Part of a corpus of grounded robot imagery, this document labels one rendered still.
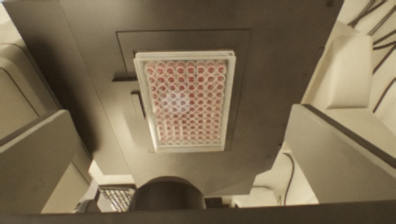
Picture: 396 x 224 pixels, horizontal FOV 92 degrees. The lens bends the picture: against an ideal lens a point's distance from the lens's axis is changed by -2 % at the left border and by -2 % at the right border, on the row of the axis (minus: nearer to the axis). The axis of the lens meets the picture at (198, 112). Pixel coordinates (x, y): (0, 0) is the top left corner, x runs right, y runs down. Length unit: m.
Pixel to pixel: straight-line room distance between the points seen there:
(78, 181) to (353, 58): 0.35
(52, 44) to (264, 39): 0.20
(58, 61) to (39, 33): 0.03
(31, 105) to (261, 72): 0.22
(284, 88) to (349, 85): 0.07
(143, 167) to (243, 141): 0.15
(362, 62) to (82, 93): 0.31
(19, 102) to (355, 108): 0.34
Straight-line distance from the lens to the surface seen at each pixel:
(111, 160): 0.35
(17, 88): 0.23
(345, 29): 0.28
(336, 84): 0.25
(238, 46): 0.18
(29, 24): 0.24
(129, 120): 0.23
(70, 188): 0.31
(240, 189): 0.40
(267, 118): 0.25
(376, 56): 0.57
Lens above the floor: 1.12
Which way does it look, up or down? 48 degrees down
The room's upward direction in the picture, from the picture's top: 177 degrees clockwise
